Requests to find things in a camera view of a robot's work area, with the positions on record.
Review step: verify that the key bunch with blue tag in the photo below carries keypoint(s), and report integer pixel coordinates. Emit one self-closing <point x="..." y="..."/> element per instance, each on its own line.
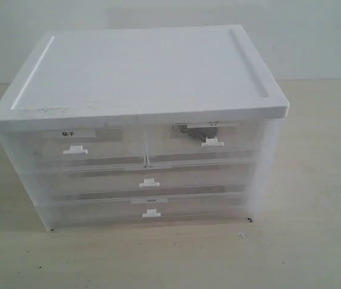
<point x="197" y="133"/>

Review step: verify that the bottom wide translucent drawer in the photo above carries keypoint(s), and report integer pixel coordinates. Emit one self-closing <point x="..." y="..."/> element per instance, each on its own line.
<point x="152" y="209"/>

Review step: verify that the white translucent drawer cabinet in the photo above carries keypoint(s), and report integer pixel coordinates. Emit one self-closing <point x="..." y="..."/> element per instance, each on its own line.
<point x="136" y="79"/>

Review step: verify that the middle wide translucent drawer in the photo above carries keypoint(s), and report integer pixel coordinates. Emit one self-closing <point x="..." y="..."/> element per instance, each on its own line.
<point x="99" y="184"/>

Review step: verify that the wide translucent drawer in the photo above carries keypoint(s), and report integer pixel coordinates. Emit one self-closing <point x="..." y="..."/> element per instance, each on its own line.
<point x="99" y="184"/>
<point x="152" y="209"/>

